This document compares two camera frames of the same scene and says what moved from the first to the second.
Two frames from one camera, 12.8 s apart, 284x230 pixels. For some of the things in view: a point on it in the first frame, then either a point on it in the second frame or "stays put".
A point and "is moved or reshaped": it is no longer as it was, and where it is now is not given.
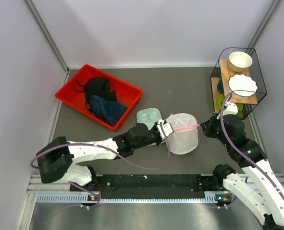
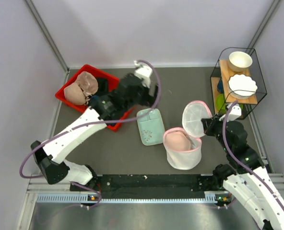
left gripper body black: (151, 137) to (142, 97)
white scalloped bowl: (242, 86) stays put
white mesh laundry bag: (184, 140) is moved or reshaped
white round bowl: (240, 61) stays put
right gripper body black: (213, 129) stays put
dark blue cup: (220, 87) stays put
